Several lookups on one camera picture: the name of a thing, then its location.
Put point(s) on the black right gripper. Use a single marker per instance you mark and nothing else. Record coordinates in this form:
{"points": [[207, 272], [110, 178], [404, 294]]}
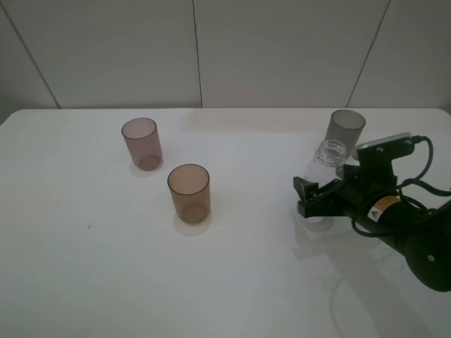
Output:
{"points": [[367, 194]]}

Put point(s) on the clear plastic water bottle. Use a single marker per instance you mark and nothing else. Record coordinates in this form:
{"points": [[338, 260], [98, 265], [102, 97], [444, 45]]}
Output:
{"points": [[330, 155]]}

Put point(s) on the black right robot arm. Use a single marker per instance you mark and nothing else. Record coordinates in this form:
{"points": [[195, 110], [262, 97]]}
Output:
{"points": [[423, 239]]}

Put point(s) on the grey translucent plastic cup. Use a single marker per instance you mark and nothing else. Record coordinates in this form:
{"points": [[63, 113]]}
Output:
{"points": [[346, 127]]}

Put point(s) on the brown translucent plastic cup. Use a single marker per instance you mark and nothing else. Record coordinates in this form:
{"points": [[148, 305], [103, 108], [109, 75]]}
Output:
{"points": [[189, 185]]}

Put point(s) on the pink translucent plastic cup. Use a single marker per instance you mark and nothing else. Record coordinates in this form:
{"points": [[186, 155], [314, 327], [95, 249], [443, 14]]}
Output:
{"points": [[142, 140]]}

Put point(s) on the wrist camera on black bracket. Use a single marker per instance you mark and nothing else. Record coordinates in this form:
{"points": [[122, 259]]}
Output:
{"points": [[375, 158]]}

